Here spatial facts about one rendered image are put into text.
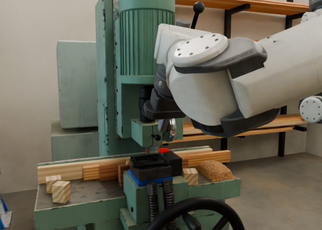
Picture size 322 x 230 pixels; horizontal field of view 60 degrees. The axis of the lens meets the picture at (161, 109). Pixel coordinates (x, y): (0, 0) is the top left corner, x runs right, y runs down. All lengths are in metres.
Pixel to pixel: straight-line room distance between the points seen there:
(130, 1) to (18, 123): 2.48
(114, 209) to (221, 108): 0.51
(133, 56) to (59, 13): 2.38
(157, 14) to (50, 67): 2.36
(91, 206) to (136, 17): 0.53
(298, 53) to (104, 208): 0.61
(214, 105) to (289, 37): 0.12
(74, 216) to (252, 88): 0.59
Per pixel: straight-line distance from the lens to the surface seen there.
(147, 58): 0.83
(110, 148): 1.11
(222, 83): 0.37
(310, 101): 0.95
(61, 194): 0.79
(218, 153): 1.06
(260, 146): 4.29
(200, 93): 0.37
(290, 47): 0.36
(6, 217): 1.70
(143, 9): 0.85
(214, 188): 0.90
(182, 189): 0.73
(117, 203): 0.80
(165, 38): 0.56
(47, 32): 3.15
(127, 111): 0.99
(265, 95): 0.35
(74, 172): 0.93
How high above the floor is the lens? 1.23
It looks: 8 degrees down
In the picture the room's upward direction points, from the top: straight up
